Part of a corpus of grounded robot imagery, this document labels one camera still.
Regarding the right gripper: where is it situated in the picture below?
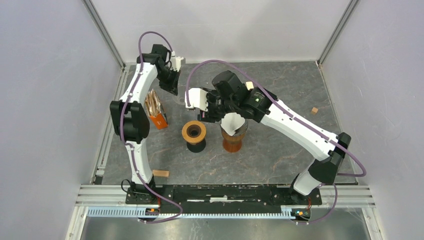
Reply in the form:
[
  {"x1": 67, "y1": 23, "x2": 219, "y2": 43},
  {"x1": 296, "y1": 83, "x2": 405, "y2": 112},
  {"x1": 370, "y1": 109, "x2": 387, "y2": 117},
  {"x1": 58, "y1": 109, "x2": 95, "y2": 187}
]
[{"x1": 197, "y1": 88, "x2": 237, "y2": 125}]

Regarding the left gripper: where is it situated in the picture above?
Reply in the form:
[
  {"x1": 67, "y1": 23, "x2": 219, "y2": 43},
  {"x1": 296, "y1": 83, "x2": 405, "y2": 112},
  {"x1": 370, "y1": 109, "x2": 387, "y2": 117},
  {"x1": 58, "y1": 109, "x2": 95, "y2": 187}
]
[{"x1": 155, "y1": 67, "x2": 181, "y2": 96}]

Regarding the white paper coffee filter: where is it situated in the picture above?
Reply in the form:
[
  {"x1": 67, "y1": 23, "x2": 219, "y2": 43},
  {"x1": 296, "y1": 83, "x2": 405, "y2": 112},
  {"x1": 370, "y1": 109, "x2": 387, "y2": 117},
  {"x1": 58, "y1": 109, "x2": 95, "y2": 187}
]
[{"x1": 220, "y1": 112, "x2": 248, "y2": 137}]

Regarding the orange coffee filter box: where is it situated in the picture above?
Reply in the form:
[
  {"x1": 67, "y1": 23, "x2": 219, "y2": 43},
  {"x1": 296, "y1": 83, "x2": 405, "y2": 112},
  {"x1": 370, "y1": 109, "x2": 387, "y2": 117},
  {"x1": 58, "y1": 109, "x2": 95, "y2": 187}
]
[{"x1": 144, "y1": 89, "x2": 169, "y2": 130}]

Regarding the amber glass carafe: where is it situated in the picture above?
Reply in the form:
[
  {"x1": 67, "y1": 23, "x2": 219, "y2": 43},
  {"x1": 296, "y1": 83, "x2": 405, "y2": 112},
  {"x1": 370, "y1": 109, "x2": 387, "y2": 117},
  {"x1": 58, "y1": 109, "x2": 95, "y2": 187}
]
[{"x1": 221, "y1": 131, "x2": 246, "y2": 153}]

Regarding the light wooden ring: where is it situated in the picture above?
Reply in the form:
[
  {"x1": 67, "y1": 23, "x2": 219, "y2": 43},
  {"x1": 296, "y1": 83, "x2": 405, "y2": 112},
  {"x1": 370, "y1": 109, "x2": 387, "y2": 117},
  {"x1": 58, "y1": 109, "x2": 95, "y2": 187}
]
[{"x1": 181, "y1": 120, "x2": 207, "y2": 145}]

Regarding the dark red cup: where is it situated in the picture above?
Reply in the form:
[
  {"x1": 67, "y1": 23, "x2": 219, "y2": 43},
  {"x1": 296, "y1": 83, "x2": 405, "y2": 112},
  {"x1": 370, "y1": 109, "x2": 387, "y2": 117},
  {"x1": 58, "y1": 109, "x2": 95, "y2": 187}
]
[{"x1": 186, "y1": 139, "x2": 206, "y2": 153}]

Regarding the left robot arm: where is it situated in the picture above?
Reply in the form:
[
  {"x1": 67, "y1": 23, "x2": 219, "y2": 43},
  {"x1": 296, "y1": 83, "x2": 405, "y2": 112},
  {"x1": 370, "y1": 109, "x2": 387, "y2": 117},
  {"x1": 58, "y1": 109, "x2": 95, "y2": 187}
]
[{"x1": 109, "y1": 44, "x2": 183, "y2": 204}]

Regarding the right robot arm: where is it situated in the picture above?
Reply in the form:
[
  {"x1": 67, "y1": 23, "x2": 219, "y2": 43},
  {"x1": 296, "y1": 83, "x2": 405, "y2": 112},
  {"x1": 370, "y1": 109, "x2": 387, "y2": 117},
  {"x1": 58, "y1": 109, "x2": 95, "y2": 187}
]
[{"x1": 185, "y1": 70, "x2": 352, "y2": 204}]

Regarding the stacked toy brick tower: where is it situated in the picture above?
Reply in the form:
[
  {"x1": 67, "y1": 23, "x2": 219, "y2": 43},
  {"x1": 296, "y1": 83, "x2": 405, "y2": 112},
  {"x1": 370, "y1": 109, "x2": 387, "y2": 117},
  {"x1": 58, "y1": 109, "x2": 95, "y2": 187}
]
[{"x1": 245, "y1": 81, "x2": 255, "y2": 91}]

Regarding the small wooden cube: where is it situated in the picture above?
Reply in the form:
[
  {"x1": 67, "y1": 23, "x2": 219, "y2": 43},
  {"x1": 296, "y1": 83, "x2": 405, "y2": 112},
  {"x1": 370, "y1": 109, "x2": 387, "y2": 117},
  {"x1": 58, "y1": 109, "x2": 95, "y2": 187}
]
[{"x1": 310, "y1": 107, "x2": 319, "y2": 115}]

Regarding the small wooden block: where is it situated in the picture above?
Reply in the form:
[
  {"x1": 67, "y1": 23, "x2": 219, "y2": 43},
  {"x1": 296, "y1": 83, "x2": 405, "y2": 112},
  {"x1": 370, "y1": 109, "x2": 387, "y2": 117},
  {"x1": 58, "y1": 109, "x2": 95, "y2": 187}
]
[{"x1": 152, "y1": 169, "x2": 170, "y2": 178}]

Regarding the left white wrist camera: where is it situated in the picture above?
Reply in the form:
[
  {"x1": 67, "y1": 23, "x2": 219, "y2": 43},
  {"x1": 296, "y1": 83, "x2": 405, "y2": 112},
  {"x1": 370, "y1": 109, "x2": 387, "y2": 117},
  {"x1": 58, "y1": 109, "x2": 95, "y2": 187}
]
[{"x1": 170, "y1": 51, "x2": 186, "y2": 72}]

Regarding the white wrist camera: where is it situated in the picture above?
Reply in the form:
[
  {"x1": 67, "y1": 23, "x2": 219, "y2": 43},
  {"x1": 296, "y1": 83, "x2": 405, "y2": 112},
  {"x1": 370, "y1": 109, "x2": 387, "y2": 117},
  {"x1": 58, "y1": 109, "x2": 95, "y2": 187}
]
[
  {"x1": 170, "y1": 51, "x2": 186, "y2": 72},
  {"x1": 184, "y1": 88, "x2": 209, "y2": 112}
]

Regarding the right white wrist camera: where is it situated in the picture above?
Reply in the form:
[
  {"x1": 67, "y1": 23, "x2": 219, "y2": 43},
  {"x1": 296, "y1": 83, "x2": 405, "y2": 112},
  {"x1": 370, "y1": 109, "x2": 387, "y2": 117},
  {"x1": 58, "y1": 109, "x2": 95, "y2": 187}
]
[{"x1": 184, "y1": 88, "x2": 209, "y2": 112}]

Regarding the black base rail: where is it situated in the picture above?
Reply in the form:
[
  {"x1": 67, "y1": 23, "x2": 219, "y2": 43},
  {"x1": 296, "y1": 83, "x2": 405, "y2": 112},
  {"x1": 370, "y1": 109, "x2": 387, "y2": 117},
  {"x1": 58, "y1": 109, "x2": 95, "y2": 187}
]
[{"x1": 125, "y1": 184, "x2": 323, "y2": 217}]

